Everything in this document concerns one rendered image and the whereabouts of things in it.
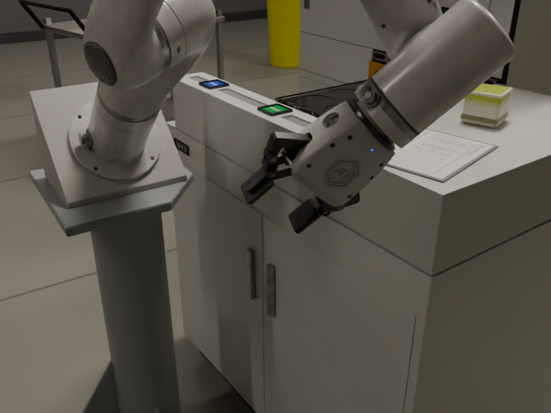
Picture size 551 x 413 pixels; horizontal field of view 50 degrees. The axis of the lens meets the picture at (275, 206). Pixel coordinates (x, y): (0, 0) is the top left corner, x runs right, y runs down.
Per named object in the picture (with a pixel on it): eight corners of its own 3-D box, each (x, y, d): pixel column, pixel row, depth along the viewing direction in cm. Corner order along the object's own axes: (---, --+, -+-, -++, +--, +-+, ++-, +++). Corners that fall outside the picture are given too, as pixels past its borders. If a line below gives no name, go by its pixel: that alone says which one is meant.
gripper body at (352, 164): (370, 115, 61) (290, 183, 64) (416, 159, 67) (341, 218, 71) (343, 75, 66) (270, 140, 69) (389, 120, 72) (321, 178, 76)
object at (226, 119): (205, 121, 165) (202, 71, 159) (334, 188, 125) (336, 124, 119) (175, 127, 160) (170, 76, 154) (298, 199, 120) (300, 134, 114)
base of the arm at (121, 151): (83, 188, 118) (93, 147, 102) (57, 106, 122) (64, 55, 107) (171, 171, 127) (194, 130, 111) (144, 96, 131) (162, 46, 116)
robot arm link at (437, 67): (367, 69, 69) (375, 86, 61) (459, -12, 65) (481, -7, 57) (412, 120, 72) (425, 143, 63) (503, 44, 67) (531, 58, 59)
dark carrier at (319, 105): (375, 81, 175) (375, 79, 175) (471, 110, 150) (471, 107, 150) (282, 101, 157) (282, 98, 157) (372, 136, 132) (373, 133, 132)
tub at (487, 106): (471, 113, 124) (476, 81, 121) (507, 120, 120) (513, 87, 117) (458, 122, 119) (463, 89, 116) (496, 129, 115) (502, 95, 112)
